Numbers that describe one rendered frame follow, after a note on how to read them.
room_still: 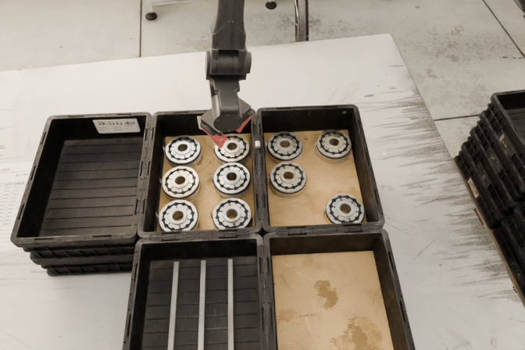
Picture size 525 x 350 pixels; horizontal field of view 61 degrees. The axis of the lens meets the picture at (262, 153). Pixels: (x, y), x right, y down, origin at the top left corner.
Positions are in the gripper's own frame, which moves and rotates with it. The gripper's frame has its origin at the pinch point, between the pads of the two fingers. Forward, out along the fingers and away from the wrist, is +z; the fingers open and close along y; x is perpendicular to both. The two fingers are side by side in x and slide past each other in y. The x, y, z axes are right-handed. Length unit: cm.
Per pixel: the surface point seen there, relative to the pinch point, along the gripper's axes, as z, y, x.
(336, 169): 23.6, 24.5, -17.9
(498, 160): 64, 97, -52
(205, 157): 23.8, 1.8, 13.5
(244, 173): 20.8, 4.2, -0.3
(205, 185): 23.6, -5.0, 6.3
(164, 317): 23.0, -36.5, -13.0
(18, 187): 37, -41, 56
